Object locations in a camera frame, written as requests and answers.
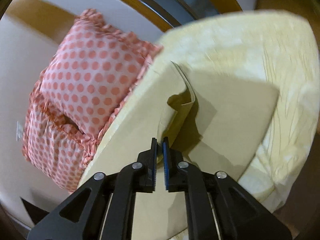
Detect cream yellow bed cover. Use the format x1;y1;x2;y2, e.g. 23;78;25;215
151;10;319;211

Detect pink polka dot pillow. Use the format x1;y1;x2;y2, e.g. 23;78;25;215
40;9;162;140
22;95;97;193

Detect beige khaki pants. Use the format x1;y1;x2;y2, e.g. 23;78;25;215
77;62;279;240

